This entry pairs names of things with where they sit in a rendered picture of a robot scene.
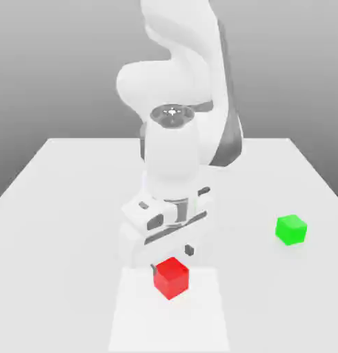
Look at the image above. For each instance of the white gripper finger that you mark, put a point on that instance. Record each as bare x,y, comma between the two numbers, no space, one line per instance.
153,269
189,249

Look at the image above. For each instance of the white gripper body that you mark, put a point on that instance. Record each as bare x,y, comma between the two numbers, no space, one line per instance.
169,242

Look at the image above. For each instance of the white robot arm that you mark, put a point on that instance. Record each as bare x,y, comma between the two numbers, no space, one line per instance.
171,154

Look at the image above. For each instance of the small red cube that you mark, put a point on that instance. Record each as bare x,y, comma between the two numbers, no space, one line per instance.
171,278

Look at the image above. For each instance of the small green cube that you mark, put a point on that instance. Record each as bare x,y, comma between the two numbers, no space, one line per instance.
291,230

